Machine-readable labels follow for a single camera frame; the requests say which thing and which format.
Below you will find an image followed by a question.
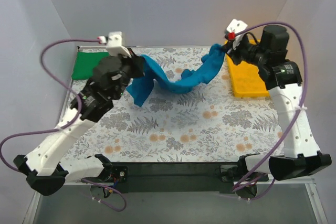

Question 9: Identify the blue t shirt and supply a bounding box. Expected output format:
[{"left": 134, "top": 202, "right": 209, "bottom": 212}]
[{"left": 127, "top": 43, "right": 227, "bottom": 108}]

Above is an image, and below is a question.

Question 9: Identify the floral table cloth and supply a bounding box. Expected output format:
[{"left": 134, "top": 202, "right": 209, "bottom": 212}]
[{"left": 52, "top": 47, "right": 287, "bottom": 163}]

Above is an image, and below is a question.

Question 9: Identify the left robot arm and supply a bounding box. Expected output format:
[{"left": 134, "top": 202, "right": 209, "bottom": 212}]
[{"left": 14, "top": 49, "right": 144, "bottom": 196}]

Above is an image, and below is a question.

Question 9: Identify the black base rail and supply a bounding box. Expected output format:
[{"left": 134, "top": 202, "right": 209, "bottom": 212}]
[{"left": 81, "top": 161, "right": 253, "bottom": 195}]

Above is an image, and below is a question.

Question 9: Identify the yellow plastic tray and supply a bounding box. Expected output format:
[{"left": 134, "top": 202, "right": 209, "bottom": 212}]
[{"left": 224, "top": 39, "right": 270, "bottom": 98}]

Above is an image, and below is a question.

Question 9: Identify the aluminium frame rail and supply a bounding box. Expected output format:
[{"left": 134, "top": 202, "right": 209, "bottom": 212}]
[{"left": 267, "top": 178, "right": 329, "bottom": 224}]

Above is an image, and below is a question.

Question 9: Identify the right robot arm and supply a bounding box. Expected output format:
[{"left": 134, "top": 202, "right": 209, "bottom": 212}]
[{"left": 223, "top": 19, "right": 332, "bottom": 181}]

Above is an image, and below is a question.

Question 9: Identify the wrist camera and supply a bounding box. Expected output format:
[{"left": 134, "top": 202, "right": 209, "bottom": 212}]
[
  {"left": 225, "top": 19, "right": 248, "bottom": 42},
  {"left": 106, "top": 31, "right": 132, "bottom": 58}
]

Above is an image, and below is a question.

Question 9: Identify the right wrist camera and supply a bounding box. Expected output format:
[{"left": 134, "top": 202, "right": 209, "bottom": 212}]
[{"left": 225, "top": 19, "right": 248, "bottom": 42}]

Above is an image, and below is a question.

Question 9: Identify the folded green t shirt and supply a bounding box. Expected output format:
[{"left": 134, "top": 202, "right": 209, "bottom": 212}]
[{"left": 71, "top": 51, "right": 109, "bottom": 81}]

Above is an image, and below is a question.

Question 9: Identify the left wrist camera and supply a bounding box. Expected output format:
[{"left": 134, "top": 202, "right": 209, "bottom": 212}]
[{"left": 106, "top": 31, "right": 132, "bottom": 58}]

